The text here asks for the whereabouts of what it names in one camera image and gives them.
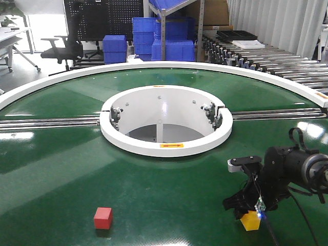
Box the grey metal shelf rack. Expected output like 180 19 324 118
144 0 205 62

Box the blue crate stack right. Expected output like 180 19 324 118
151 17 195 62

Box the white outer rim guard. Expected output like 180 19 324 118
1 61 327 109

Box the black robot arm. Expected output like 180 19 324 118
222 147 327 219

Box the white desk at left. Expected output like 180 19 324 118
1 27 41 72

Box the black perforated pegboard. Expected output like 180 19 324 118
64 1 144 42

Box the black compartment tray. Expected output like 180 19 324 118
217 30 258 41

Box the brown cardboard box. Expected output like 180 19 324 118
184 0 234 31

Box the blue crate stack middle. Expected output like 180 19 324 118
132 17 156 61

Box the left steel roller bar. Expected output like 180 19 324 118
1 116 99 131

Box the white flat tray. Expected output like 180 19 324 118
232 40 265 49

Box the right steel roller bar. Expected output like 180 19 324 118
232 108 327 121

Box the red cube block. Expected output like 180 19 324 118
94 207 113 230

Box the blue crate stack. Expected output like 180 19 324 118
132 17 156 61
102 35 127 65
151 17 195 62

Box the steel roller conveyor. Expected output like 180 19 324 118
202 30 327 95

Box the yellow studded toy brick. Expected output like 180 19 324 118
240 211 261 231

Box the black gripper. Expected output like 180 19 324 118
222 147 294 220

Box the white inner ring guard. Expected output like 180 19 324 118
99 85 233 157

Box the black office chair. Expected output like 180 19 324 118
41 13 84 71

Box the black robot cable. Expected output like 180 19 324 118
263 187 320 246

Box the blue crate stack left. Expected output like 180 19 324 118
102 35 127 65

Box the steel roller bar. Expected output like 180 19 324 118
1 116 99 131
232 108 327 121

